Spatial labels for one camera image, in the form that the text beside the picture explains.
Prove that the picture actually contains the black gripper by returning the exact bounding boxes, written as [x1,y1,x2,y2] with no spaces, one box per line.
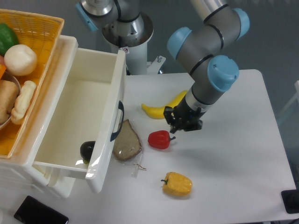
[163,97,203,133]

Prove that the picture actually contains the white drawer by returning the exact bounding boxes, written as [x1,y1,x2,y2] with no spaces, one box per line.
[34,48,126,193]

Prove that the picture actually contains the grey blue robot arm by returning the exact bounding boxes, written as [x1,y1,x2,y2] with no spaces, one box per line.
[76,0,250,133]

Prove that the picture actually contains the white drawer cabinet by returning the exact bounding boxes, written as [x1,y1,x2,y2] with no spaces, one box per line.
[0,35,78,197]

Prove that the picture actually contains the yellow toy banana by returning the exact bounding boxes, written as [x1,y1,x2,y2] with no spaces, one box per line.
[141,90,188,119]

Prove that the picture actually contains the red toy bell pepper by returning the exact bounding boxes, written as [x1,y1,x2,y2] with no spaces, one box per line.
[148,130,176,150]

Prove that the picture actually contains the bread slice in plastic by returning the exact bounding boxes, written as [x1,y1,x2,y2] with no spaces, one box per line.
[112,119,147,178]

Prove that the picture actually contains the yellow toy bell pepper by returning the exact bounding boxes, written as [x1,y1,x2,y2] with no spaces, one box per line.
[161,172,193,196]

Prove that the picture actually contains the black device at edge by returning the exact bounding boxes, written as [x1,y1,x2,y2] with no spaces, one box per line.
[281,189,299,214]

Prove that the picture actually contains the beige toy pastry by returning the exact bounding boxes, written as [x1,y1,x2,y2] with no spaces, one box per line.
[11,80,36,125]

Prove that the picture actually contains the orange woven basket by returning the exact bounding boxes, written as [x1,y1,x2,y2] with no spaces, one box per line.
[0,9,64,159]

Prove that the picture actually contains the white round toy bun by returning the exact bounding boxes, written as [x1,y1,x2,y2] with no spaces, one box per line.
[4,44,37,77]

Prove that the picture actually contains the brown toy bread roll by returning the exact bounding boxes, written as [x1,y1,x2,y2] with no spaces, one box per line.
[0,80,19,124]

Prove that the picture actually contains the black smartphone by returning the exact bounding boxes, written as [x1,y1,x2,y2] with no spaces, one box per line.
[14,196,69,224]

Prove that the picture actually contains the grey bowl in basket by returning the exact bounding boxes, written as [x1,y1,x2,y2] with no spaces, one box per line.
[0,72,21,129]

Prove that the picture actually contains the orange toy carrot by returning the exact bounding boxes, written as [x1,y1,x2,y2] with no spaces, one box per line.
[0,64,7,79]

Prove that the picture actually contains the green toy pepper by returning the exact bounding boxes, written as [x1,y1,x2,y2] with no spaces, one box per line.
[0,23,19,56]

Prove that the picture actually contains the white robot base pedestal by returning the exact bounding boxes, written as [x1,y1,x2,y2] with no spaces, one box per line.
[102,12,166,75]

